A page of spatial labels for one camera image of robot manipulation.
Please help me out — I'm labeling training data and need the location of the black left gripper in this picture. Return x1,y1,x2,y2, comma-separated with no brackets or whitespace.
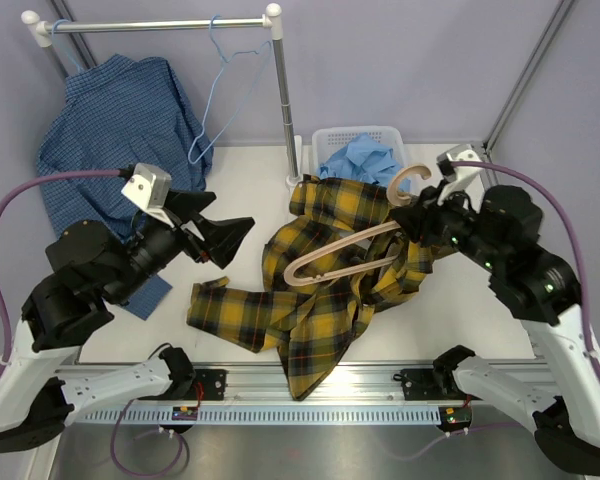
107,190,257,304

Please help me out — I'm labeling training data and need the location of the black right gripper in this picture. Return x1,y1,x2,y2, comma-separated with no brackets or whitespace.
390,177,504,273

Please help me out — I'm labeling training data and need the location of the light blue shirt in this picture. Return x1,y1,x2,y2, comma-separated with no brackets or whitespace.
316,133,402,187

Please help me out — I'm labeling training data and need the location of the yellow plaid shirt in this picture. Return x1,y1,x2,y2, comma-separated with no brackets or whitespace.
186,176,435,374

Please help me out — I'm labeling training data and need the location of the wooden hanger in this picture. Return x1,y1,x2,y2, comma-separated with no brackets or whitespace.
283,163,432,287

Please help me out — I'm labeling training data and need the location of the light blue wire hanger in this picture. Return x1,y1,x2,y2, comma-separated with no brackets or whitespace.
187,15,273,166

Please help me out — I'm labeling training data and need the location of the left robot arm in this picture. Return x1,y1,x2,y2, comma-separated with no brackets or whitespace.
0,191,255,454

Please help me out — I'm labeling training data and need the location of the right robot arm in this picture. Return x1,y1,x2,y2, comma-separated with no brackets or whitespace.
390,185,600,477

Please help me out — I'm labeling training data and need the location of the blue checkered shirt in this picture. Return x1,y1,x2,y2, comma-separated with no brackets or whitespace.
36,54,214,320

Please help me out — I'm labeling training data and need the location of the white plastic basket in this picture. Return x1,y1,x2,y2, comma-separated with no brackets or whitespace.
308,125,410,173

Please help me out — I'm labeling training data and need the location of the white clothes rack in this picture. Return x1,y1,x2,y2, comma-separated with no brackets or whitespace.
21,3,302,188

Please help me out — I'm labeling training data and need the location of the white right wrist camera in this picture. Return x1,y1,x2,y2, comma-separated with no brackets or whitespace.
436,144,483,206

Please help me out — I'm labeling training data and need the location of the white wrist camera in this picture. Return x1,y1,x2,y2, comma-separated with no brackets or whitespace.
121,163,174,227
436,144,483,206

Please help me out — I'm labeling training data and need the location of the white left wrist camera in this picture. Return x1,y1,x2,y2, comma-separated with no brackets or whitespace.
121,163,174,227

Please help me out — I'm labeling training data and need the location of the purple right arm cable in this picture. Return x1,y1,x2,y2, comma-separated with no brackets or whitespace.
379,159,600,461

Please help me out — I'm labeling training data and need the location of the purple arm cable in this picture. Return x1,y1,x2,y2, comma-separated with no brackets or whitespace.
0,168,194,480
379,159,600,461

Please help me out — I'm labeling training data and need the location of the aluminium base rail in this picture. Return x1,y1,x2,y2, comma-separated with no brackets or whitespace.
54,359,546,404

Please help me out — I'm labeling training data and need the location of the white slotted cable duct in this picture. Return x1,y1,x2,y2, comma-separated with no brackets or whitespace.
78,404,442,425

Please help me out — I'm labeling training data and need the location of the blue wire hanger left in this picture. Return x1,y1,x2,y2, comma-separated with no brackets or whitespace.
50,18,87,74

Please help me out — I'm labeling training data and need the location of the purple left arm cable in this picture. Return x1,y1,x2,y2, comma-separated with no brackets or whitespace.
0,168,194,480

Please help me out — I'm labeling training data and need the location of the aluminium frame post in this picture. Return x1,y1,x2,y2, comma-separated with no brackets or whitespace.
482,0,578,157

